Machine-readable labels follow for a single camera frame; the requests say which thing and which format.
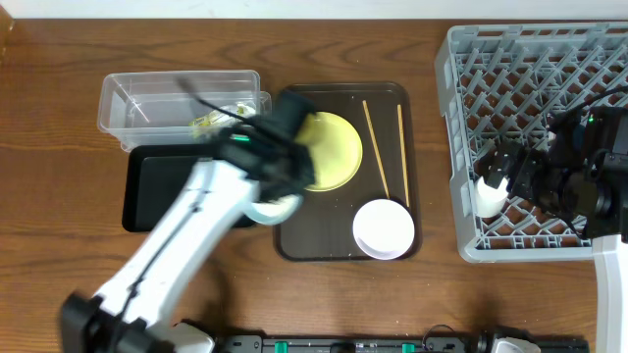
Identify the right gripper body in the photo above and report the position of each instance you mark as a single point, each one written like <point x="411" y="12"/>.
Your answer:
<point x="538" y="179"/>

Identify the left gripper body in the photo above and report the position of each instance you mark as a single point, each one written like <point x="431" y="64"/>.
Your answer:
<point x="277" y="181"/>

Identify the blue bowl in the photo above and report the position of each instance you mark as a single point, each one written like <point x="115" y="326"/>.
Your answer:
<point x="274" y="212"/>

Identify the small white cup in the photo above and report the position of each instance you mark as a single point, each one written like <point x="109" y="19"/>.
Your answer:
<point x="488" y="200"/>

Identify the green snack wrapper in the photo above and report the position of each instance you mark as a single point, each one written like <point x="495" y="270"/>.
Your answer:
<point x="215" y="118"/>

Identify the wooden chopstick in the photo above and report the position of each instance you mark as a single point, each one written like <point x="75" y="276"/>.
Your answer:
<point x="376" y="148"/>
<point x="403" y="154"/>

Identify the pink white bowl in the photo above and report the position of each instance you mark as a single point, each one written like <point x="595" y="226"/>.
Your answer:
<point x="383" y="229"/>

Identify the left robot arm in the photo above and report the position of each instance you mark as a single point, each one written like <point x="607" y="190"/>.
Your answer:
<point x="258" y="159"/>

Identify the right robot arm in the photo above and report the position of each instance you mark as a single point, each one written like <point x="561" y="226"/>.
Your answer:
<point x="584" y="173"/>

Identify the grey dishwasher rack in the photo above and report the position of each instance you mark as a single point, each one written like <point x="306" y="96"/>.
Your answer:
<point x="503" y="82"/>

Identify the yellow round plate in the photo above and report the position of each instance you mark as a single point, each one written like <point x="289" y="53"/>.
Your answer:
<point x="335" y="148"/>

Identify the dark brown serving tray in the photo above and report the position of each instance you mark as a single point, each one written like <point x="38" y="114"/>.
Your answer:
<point x="321" y="229"/>

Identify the black plastic tray bin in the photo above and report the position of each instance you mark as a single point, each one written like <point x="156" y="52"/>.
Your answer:
<point x="155" y="178"/>

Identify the clear plastic bin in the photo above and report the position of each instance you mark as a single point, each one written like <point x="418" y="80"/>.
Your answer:
<point x="155" y="108"/>

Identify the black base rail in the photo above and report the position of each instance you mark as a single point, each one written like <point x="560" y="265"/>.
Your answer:
<point x="440" y="338"/>

